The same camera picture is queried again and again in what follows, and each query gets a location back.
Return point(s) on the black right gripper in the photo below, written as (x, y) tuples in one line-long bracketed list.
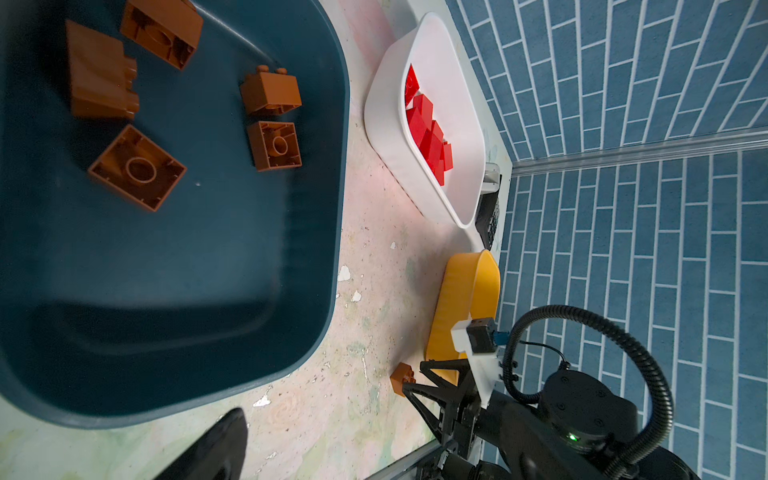
[(574, 431)]

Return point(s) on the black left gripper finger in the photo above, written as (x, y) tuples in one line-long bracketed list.
[(218, 454)]

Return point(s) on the red lego brick front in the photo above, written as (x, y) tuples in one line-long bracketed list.
[(442, 162)]

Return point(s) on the red lego brick pair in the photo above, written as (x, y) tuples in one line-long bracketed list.
[(419, 117)]

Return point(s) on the brown lego brick low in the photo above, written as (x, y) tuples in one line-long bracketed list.
[(274, 145)]

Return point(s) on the brown lego brick top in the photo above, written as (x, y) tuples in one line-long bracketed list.
[(267, 93)]

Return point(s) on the brown lego brick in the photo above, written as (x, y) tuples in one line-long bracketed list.
[(402, 375), (169, 29), (267, 93)]

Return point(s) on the brown lego plate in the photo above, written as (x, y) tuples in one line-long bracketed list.
[(101, 75)]

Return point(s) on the brown lego brick right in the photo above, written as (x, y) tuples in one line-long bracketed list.
[(402, 375)]

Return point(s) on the yellow plastic bin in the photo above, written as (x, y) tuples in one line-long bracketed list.
[(470, 289)]

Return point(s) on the dark teal plastic bin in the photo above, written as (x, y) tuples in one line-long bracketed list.
[(114, 315)]

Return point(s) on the black desk calculator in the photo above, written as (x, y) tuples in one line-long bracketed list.
[(486, 220)]

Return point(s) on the white plastic bin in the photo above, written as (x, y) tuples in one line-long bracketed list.
[(430, 51)]

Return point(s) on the brown lego brick in bin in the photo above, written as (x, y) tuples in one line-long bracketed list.
[(169, 29)]

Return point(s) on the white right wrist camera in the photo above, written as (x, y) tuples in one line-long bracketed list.
[(476, 339)]

